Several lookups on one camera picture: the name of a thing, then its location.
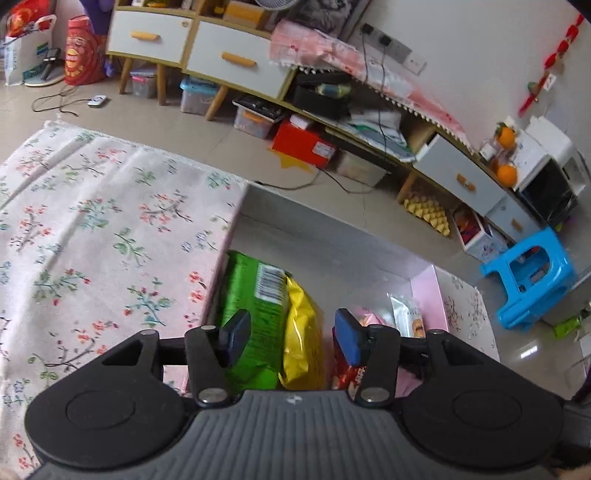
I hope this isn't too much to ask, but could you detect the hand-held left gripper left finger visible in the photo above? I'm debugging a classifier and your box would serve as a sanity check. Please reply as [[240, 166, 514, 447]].
[[100, 308, 252, 408]]

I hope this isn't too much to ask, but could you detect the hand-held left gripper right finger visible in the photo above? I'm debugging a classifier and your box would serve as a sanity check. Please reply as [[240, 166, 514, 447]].
[[335, 308, 485, 408]]

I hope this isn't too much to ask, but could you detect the yellow snack packet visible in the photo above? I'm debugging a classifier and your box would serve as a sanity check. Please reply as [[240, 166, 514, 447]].
[[277, 274, 327, 391]]

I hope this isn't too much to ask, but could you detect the pink storage box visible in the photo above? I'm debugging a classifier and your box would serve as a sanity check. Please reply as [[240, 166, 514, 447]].
[[163, 184, 455, 400]]

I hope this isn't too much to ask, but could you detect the red snack packet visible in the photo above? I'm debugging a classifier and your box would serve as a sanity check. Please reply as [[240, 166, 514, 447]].
[[330, 308, 393, 401]]

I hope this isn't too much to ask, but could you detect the green snack packet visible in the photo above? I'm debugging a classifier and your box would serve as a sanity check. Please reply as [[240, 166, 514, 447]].
[[217, 250, 290, 393]]

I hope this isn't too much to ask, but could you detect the clear cookie packet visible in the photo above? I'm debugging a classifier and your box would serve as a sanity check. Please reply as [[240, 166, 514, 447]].
[[388, 295, 428, 340]]

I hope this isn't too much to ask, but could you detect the yellow egg tray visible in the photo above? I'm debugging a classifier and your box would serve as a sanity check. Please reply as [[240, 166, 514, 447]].
[[403, 193, 454, 239]]

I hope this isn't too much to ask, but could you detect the white printed toy box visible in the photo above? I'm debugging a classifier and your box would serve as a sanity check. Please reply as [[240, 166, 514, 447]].
[[454, 205, 509, 264]]

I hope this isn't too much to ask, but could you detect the large clear storage box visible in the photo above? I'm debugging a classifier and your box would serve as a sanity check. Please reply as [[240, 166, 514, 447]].
[[336, 150, 389, 188]]

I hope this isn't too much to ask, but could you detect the floral printed tablecloth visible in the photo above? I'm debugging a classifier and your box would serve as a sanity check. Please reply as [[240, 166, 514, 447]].
[[0, 121, 502, 480]]

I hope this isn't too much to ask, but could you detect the yellow paper sheet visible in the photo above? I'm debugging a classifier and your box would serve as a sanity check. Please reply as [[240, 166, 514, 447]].
[[277, 154, 319, 174]]

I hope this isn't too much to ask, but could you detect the long low wooden cabinet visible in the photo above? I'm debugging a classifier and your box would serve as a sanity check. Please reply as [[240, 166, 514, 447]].
[[277, 65, 546, 243]]

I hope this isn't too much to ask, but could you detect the blue plastic stool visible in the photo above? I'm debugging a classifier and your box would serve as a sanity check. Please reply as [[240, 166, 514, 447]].
[[480, 226, 578, 331]]

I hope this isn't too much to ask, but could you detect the red cardboard box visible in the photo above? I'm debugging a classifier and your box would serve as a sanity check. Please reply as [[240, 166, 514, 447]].
[[271, 119, 338, 169]]

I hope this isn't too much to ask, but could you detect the clear storage box under keyboard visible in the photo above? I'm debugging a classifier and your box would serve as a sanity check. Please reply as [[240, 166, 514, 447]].
[[233, 108, 280, 140]]

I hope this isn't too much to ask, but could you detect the stack of papers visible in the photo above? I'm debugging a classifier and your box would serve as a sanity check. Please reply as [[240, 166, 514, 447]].
[[348, 108, 413, 160]]

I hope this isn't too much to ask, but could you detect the green floor item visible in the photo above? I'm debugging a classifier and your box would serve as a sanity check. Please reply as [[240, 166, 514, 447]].
[[553, 318, 588, 340]]

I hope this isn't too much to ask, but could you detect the black case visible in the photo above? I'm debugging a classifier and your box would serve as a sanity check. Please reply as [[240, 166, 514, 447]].
[[292, 73, 354, 121]]

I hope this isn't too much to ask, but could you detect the clear storage box blue lid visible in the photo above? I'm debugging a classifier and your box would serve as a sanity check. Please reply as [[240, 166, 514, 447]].
[[179, 78, 228, 116]]

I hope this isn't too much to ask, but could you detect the white microwave oven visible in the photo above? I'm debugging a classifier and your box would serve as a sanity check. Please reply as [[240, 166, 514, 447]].
[[512, 115, 588, 232]]

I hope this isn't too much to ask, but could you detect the wooden drawer cabinet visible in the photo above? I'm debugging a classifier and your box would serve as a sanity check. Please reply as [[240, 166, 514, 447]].
[[106, 0, 296, 121]]

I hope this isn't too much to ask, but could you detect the small clear storage box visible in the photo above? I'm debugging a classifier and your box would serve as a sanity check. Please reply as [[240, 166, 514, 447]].
[[130, 67, 160, 99]]

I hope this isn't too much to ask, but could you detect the pink floral cloth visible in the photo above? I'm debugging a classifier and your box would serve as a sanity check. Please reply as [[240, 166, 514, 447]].
[[270, 18, 474, 154]]

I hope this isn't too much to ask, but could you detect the round white scale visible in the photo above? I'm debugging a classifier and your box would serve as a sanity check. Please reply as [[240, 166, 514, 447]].
[[23, 65, 66, 88]]

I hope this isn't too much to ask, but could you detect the yellow cardboard box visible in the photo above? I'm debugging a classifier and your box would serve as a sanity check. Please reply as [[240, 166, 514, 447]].
[[223, 0, 271, 29]]

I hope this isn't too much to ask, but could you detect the red gift bag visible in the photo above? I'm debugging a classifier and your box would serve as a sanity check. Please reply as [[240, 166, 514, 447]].
[[64, 15, 108, 86]]

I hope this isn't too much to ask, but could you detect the framed cat picture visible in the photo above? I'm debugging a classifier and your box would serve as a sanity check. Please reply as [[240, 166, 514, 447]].
[[293, 0, 371, 34]]

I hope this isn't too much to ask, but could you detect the white paper bag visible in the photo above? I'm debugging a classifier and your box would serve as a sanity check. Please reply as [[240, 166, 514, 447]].
[[2, 14, 59, 86]]

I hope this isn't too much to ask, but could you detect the red plastic bag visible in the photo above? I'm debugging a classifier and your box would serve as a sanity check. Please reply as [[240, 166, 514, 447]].
[[6, 0, 54, 38]]

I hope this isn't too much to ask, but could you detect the large grey drawer orange handle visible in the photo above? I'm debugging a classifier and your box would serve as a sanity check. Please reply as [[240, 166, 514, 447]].
[[414, 135, 507, 217]]

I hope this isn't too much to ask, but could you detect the small grey drawer orange handle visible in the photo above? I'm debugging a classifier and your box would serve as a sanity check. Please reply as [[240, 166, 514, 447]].
[[485, 194, 542, 241]]

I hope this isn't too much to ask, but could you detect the black power cable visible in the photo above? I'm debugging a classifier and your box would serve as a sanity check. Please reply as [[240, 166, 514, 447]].
[[249, 32, 413, 193]]

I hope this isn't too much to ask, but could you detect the white drawer orange handle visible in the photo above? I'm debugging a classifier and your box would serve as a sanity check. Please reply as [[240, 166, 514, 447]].
[[185, 21, 294, 100], [107, 10, 195, 68]]

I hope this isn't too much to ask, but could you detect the thin black floor cable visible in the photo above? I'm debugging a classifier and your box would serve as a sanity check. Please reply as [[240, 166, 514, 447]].
[[31, 83, 100, 121]]

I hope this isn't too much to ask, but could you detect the wall power strip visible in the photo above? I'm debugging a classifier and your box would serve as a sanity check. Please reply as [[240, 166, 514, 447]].
[[360, 23, 428, 75]]

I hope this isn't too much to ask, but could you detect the red hanging wall decoration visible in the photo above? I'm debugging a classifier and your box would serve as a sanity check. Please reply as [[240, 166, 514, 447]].
[[518, 14, 585, 116]]

